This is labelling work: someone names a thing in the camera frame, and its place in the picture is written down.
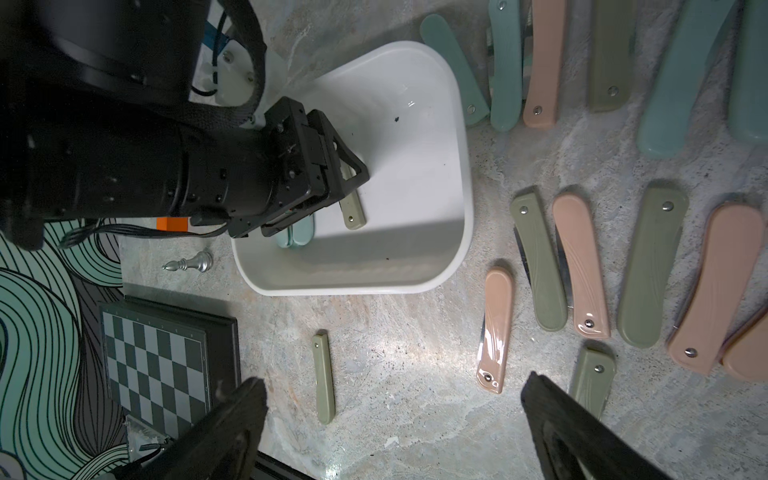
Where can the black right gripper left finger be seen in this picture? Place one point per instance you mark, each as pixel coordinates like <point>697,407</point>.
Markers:
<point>223,445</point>

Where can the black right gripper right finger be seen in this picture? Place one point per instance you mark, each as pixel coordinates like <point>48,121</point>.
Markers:
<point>570,442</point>

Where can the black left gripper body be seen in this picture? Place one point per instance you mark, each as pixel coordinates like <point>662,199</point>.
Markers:
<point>299,166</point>

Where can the white storage box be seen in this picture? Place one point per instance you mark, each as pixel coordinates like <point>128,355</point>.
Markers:
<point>398,109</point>

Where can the olive knife box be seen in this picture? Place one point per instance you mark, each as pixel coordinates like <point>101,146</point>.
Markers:
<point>325,395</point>

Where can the olive fruit knife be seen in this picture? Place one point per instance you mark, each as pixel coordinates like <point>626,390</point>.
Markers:
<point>651,258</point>

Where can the pink fruit knife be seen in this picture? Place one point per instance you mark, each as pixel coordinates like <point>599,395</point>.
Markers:
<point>576,232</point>

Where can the green fruit knife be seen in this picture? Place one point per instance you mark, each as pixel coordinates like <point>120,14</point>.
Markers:
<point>700,30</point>

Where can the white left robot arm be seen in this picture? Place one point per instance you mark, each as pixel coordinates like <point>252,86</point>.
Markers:
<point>97,127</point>

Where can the green knife box left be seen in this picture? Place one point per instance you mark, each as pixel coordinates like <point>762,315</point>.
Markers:
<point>297,235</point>

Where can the black white checkerboard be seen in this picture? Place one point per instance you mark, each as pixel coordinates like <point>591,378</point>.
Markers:
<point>165,364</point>

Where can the small orange block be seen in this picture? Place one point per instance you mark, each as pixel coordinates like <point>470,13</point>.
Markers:
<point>173,224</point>

